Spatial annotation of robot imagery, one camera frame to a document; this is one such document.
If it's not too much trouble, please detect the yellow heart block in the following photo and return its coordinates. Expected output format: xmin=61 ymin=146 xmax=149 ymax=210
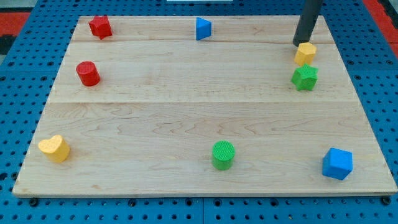
xmin=38 ymin=135 xmax=70 ymax=163

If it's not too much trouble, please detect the blue cube block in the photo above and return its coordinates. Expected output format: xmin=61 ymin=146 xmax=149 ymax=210
xmin=322 ymin=148 xmax=353 ymax=180

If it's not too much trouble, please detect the red star block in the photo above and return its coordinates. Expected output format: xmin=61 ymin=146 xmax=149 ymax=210
xmin=88 ymin=16 xmax=113 ymax=40

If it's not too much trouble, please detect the light wooden board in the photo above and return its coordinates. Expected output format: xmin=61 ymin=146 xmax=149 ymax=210
xmin=12 ymin=16 xmax=397 ymax=198

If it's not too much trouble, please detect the red cylinder block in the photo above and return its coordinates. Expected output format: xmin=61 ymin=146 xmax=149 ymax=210
xmin=76 ymin=61 xmax=100 ymax=86

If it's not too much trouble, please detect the yellow hexagon block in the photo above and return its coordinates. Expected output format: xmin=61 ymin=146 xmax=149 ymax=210
xmin=294 ymin=42 xmax=317 ymax=66

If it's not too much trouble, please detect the green star block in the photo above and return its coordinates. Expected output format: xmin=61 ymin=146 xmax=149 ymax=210
xmin=291 ymin=63 xmax=318 ymax=91

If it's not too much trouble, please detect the blue triangle block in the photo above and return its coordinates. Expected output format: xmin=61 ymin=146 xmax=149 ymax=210
xmin=195 ymin=17 xmax=212 ymax=40

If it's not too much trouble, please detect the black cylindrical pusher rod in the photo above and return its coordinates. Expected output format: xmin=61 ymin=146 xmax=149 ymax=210
xmin=292 ymin=0 xmax=323 ymax=47

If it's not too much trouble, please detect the green cylinder block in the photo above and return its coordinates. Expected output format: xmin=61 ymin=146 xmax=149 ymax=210
xmin=212 ymin=140 xmax=236 ymax=170

